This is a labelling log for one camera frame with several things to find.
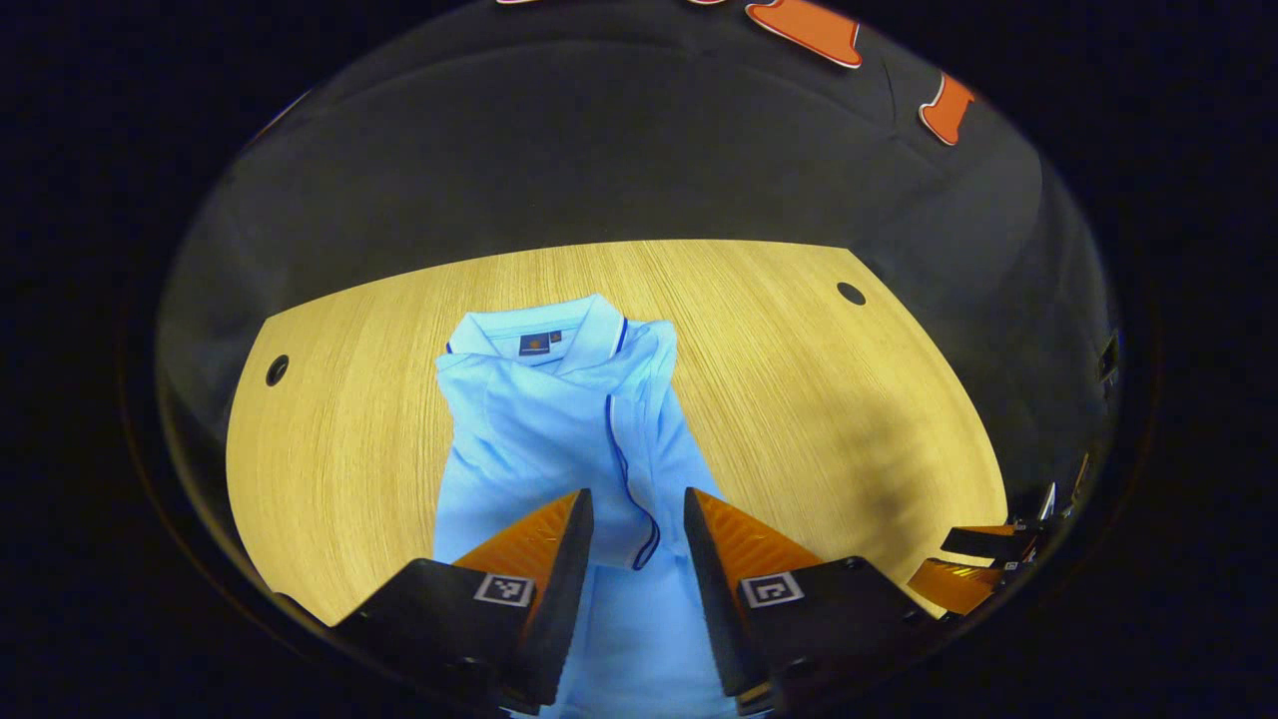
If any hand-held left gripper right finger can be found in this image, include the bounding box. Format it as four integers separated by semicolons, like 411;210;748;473
683;487;940;716

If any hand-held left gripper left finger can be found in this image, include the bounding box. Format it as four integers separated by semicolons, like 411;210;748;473
324;487;596;716

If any light blue T-shirt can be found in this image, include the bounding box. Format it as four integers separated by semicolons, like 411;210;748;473
431;294;760;719

